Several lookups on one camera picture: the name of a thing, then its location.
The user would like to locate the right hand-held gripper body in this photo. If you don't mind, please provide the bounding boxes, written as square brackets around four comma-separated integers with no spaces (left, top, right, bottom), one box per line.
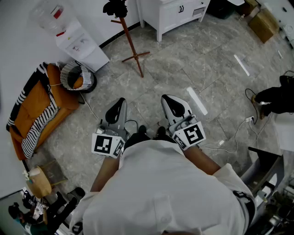
[169,114,206,151]

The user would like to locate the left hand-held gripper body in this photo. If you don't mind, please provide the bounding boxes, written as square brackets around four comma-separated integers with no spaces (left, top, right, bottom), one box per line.
[91,125,129,159]

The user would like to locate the brown wooden coat rack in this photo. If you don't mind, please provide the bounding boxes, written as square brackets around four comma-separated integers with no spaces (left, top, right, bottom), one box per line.
[111,13,151,78]

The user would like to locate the person's left forearm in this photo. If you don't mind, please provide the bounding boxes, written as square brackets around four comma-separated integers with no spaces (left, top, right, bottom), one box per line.
[90,156,121,192]

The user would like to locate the person's right forearm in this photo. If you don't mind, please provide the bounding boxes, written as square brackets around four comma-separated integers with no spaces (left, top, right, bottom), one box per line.
[183,145,222,176]

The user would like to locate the person's black trousers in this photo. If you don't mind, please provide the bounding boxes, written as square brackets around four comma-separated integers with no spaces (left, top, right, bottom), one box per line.
[124,132,177,150]

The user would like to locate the round black floor device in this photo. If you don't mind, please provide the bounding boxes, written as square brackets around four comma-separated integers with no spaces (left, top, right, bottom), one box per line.
[66,187,86,204]

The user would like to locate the woven striped basket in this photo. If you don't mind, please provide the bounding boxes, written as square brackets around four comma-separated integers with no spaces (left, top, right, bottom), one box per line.
[60,61,97,94]

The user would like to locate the person's white shirt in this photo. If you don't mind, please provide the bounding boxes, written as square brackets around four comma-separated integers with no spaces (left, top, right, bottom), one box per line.
[68,140,257,235]

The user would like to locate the black white striped blanket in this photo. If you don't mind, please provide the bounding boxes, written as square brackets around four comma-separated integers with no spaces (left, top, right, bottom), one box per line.
[6,62,61,159]

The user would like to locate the white water dispenser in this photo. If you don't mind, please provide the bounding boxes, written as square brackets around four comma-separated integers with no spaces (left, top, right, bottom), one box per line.
[56,22,110,73]

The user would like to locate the round wooden side table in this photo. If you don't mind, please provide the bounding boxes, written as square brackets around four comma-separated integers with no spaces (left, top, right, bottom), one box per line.
[24,165,53,199]

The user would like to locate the orange sofa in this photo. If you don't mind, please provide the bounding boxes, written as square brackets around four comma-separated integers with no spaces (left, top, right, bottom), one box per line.
[6,63,81,161]

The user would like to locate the white flowers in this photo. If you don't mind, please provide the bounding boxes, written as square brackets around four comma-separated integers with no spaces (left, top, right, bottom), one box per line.
[22,170,32,184]

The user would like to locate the white table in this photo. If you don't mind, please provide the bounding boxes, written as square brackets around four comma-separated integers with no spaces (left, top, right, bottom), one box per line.
[273,112,294,152]

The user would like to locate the white sink cabinet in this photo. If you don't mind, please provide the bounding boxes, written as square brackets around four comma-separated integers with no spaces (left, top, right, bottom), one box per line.
[136,0,211,43]

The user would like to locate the large cardboard box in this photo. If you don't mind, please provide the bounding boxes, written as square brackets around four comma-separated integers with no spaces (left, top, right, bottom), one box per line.
[248,9,280,44]

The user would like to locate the clear water bottle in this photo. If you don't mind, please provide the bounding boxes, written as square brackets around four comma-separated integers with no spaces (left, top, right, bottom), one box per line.
[28,0,72,37]

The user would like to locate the small cardboard box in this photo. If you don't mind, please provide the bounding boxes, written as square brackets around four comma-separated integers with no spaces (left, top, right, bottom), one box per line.
[236,0,259,17]

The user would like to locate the thin white floor cable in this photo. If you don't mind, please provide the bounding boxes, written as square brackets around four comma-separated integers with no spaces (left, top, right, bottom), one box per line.
[79,91,102,121]

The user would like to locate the white power strip cable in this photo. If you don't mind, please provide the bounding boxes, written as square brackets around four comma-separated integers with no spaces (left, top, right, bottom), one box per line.
[199,118,271,154]

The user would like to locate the black looped cable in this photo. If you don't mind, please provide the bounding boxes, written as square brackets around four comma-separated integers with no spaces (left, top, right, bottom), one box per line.
[245,88,260,125]

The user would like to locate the black chair frame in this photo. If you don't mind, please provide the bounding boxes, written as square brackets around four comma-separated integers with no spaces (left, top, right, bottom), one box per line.
[241,146,283,196]

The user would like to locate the black harness strap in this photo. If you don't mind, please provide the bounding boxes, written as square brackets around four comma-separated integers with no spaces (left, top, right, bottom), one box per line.
[232,190,256,227]
[72,222,84,235]

